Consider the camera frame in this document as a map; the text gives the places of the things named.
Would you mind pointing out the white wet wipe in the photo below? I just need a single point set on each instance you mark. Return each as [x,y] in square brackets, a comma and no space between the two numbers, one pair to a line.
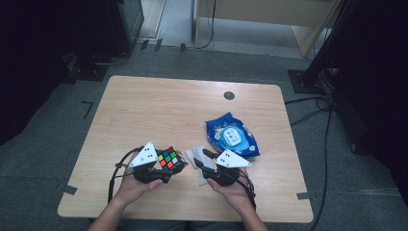
[196,154]

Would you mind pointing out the black metal stand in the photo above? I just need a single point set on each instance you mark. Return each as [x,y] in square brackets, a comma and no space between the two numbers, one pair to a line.
[309,82]

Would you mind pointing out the blue wet wipes packet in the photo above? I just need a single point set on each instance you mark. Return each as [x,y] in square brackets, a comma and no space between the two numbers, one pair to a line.
[232,138]

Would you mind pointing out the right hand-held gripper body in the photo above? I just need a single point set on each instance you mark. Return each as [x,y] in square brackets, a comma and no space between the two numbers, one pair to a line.
[231,160]

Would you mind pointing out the colourful puzzle cube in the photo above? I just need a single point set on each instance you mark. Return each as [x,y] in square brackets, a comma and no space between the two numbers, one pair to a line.
[171,159]

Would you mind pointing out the light wooden furniture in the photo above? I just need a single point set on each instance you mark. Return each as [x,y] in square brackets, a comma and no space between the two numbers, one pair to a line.
[256,9]

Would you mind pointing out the dark curtain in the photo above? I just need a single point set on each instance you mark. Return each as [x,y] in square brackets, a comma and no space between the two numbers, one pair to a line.
[378,80]
[35,57]

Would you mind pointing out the black cabinet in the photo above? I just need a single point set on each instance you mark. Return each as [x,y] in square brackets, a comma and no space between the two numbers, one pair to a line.
[128,19]

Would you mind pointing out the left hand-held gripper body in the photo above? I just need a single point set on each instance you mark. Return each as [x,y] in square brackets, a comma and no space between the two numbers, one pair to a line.
[144,157]

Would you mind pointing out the person's left hand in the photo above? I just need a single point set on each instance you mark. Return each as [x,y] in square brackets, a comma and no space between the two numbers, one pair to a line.
[133,191]

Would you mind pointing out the grey tape strip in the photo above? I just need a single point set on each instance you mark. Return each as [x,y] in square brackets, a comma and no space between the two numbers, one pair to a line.
[70,189]
[303,195]

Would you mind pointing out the black floor base plate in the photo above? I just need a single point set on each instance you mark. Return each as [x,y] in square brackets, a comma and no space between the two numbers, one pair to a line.
[89,71]

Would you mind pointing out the round grey table grommet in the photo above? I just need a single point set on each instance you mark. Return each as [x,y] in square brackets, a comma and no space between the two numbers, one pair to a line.
[229,95]

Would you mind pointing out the black floor tape mark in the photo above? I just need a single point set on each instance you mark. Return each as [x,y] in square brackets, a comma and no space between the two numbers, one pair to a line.
[88,107]

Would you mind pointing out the person's right hand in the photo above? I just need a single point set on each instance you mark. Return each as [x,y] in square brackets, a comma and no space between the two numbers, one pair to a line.
[235,194]

